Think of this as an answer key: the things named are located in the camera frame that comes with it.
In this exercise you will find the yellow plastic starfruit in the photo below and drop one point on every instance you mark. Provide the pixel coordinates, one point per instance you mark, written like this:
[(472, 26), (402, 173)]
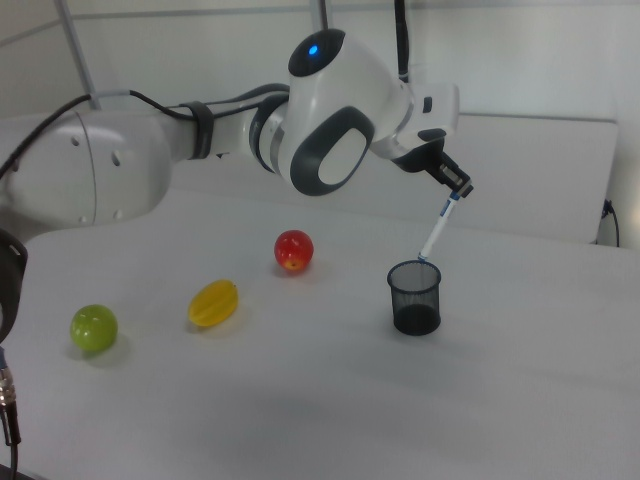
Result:
[(214, 303)]

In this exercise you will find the blue white marker pen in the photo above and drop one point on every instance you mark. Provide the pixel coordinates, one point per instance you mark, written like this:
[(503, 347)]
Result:
[(437, 227)]

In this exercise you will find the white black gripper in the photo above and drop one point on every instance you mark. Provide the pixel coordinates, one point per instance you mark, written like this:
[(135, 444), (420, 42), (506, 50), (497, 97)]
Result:
[(435, 107)]

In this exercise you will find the green plastic apple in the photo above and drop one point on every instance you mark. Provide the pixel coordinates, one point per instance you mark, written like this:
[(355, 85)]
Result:
[(93, 327)]

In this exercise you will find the grey partition post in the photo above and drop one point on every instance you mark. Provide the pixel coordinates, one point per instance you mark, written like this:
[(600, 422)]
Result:
[(75, 45)]

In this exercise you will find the black gooseneck camera stand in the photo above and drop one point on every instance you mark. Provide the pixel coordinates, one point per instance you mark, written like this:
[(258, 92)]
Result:
[(401, 35)]

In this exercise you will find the red plastic apple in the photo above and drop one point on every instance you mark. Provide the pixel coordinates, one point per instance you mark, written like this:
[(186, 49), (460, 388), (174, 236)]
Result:
[(294, 250)]

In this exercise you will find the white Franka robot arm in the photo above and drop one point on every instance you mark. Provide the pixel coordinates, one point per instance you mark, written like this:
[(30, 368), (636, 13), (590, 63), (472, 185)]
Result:
[(325, 100)]

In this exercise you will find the black mesh pen cup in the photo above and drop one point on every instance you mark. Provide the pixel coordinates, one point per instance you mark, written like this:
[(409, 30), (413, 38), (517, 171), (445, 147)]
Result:
[(415, 320)]

